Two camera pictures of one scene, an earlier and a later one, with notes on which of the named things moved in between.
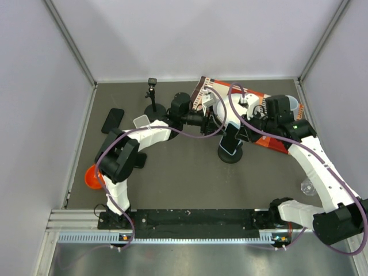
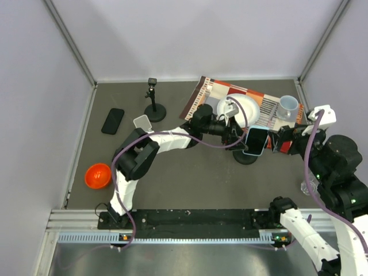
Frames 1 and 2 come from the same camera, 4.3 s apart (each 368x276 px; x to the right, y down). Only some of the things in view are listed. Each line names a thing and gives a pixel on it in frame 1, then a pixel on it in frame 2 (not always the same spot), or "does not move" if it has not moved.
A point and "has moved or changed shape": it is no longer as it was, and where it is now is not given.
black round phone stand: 226,158 -> 243,158
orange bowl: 91,178 does not move
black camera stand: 155,112 does not move
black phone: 113,120 does not move
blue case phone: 228,141 has moved or changed shape
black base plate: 190,223 does not move
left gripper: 210,124 -> 233,130
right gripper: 245,133 -> 298,131
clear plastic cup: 307,187 does not move
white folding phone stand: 141,121 does not move
